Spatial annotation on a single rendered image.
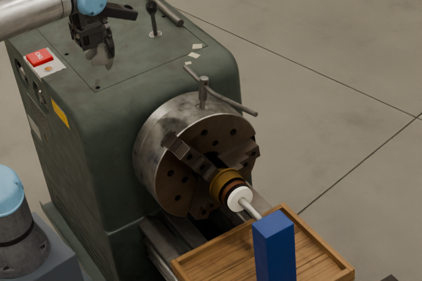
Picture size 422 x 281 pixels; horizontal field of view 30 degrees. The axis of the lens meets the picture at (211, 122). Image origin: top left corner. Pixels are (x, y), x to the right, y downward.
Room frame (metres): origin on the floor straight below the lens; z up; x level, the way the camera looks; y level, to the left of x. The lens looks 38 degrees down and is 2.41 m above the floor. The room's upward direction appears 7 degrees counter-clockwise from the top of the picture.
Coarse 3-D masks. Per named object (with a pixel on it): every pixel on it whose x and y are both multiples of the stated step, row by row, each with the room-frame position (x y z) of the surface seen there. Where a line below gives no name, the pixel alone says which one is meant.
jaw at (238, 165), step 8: (240, 144) 1.58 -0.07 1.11; (248, 144) 1.57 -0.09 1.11; (256, 144) 1.57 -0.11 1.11; (216, 152) 1.57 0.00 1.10; (224, 152) 1.56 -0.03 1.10; (232, 152) 1.55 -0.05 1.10; (240, 152) 1.55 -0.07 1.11; (248, 152) 1.55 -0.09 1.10; (256, 152) 1.56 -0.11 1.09; (216, 160) 1.57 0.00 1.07; (224, 160) 1.53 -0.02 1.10; (232, 160) 1.53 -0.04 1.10; (240, 160) 1.52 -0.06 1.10; (248, 160) 1.53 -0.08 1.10; (240, 168) 1.49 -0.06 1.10; (248, 168) 1.52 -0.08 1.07
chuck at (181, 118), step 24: (168, 120) 1.56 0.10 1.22; (192, 120) 1.54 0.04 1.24; (216, 120) 1.56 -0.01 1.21; (240, 120) 1.59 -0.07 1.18; (144, 144) 1.55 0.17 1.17; (192, 144) 1.52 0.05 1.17; (216, 144) 1.55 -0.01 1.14; (144, 168) 1.51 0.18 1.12; (168, 168) 1.49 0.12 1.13; (168, 192) 1.48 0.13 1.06; (192, 192) 1.51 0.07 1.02
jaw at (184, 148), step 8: (168, 136) 1.53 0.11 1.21; (176, 136) 1.51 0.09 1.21; (168, 144) 1.50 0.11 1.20; (176, 144) 1.51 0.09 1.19; (184, 144) 1.49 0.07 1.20; (176, 152) 1.48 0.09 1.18; (184, 152) 1.47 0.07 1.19; (192, 152) 1.48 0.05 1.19; (184, 160) 1.47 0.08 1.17; (192, 160) 1.48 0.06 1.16; (200, 160) 1.47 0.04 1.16; (208, 160) 1.51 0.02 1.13; (192, 168) 1.47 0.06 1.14; (200, 168) 1.46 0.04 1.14; (208, 168) 1.47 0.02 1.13; (216, 168) 1.47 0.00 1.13; (208, 176) 1.45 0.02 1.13
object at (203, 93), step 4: (204, 76) 1.60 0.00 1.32; (200, 80) 1.59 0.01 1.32; (204, 80) 1.59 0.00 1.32; (200, 84) 1.59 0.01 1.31; (204, 84) 1.59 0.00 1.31; (200, 88) 1.59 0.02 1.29; (200, 92) 1.59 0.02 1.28; (204, 92) 1.58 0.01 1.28; (200, 96) 1.59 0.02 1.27; (204, 96) 1.58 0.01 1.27; (200, 100) 1.58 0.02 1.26; (204, 100) 1.58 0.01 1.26; (200, 104) 1.59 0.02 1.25; (204, 104) 1.59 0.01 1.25; (200, 108) 1.59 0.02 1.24; (204, 108) 1.59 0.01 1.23
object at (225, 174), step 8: (224, 168) 1.50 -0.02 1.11; (232, 168) 1.48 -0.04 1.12; (216, 176) 1.45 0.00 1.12; (224, 176) 1.45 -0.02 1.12; (232, 176) 1.44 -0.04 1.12; (240, 176) 1.45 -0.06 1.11; (216, 184) 1.44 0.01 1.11; (224, 184) 1.43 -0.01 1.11; (232, 184) 1.42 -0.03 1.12; (240, 184) 1.42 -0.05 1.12; (216, 192) 1.43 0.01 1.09; (224, 192) 1.41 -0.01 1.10; (224, 200) 1.40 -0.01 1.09
